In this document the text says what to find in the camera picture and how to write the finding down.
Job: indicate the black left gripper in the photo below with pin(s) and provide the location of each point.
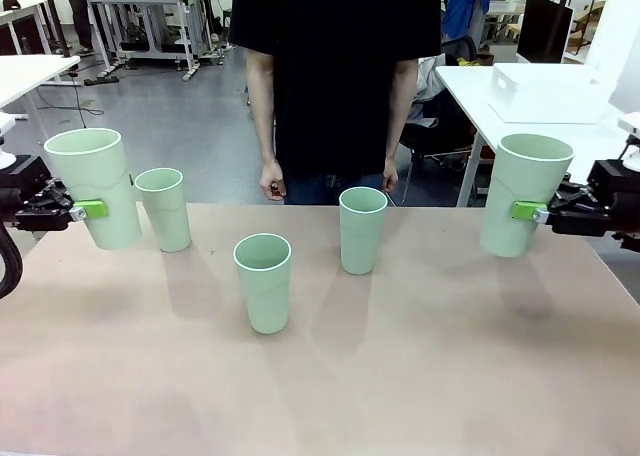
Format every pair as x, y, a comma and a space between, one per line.
22, 176

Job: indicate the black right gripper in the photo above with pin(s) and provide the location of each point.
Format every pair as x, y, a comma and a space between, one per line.
612, 201

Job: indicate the pale green plastic cup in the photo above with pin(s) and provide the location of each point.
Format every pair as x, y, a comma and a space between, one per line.
167, 216
525, 176
95, 166
362, 241
262, 296

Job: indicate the white plastic basket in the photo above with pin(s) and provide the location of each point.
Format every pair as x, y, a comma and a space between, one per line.
540, 83

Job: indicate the person's right forearm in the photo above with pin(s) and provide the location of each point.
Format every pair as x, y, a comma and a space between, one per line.
262, 121

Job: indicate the person's left forearm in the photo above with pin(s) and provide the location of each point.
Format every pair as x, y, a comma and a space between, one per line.
400, 121

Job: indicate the person's left hand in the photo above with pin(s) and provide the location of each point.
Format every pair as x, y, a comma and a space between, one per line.
391, 176

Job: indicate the person's right hand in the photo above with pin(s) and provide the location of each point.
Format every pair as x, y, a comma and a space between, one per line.
274, 181

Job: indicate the white side table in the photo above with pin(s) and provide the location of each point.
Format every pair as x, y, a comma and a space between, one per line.
465, 91
30, 76

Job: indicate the wooden chair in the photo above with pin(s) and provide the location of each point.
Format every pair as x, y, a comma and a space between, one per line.
587, 26

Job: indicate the black computer monitor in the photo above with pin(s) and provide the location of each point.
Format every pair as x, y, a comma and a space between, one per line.
545, 26

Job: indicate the background person's dark trousers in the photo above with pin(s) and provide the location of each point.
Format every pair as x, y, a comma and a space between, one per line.
80, 21

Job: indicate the black tripod pole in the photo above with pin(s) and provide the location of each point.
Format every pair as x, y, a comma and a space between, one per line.
54, 16

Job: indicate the grey white garment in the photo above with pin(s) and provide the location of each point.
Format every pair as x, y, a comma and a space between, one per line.
427, 78

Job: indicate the blue jacket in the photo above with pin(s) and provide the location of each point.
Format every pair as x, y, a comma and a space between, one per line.
465, 6

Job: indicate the person's blue jeans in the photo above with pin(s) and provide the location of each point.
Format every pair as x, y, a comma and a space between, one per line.
340, 188

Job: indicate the person in black shirt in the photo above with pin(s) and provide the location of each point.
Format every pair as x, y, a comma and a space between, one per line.
335, 76

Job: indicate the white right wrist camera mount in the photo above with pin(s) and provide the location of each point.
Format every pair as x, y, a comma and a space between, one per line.
632, 126

